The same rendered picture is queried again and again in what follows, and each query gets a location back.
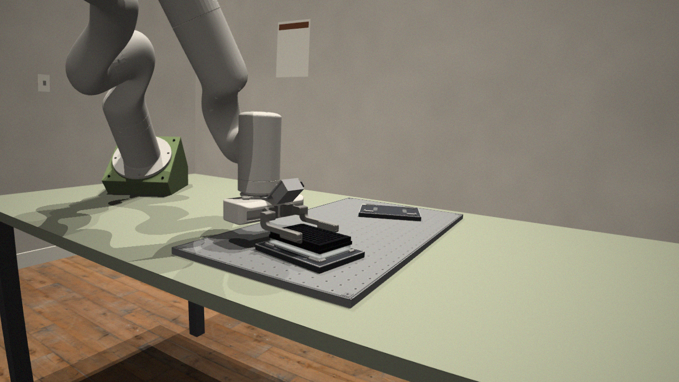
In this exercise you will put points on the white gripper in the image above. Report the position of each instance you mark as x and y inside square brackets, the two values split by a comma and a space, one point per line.
[235, 210]

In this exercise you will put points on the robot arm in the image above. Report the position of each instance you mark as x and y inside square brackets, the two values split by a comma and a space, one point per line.
[111, 55]

